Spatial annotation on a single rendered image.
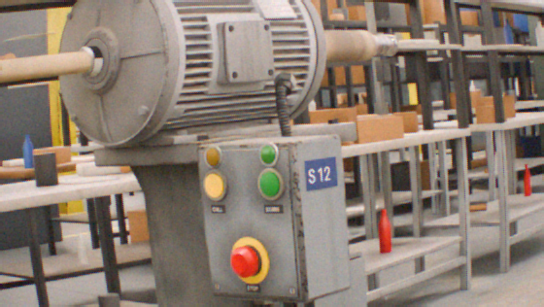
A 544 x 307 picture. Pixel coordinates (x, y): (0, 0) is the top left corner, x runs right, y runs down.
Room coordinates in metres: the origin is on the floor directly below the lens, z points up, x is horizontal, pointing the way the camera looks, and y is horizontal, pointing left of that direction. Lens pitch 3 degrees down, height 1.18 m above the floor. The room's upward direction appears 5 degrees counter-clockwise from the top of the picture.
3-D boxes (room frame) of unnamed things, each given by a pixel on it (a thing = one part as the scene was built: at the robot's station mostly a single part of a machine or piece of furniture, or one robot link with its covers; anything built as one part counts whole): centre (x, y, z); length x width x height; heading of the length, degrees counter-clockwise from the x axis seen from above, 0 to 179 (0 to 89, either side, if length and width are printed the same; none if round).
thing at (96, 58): (1.64, 0.25, 1.25); 0.05 x 0.02 x 0.05; 50
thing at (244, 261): (1.47, 0.04, 0.97); 0.04 x 0.04 x 0.04; 50
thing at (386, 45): (2.18, -0.21, 1.25); 0.09 x 0.04 x 0.04; 140
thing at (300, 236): (1.58, -0.02, 0.99); 0.24 x 0.21 x 0.26; 140
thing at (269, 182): (1.44, 0.00, 1.07); 0.03 x 0.01 x 0.03; 50
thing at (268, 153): (1.44, 0.01, 1.11); 0.03 x 0.01 x 0.03; 50
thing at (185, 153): (1.85, 0.07, 1.11); 0.36 x 0.24 x 0.04; 140
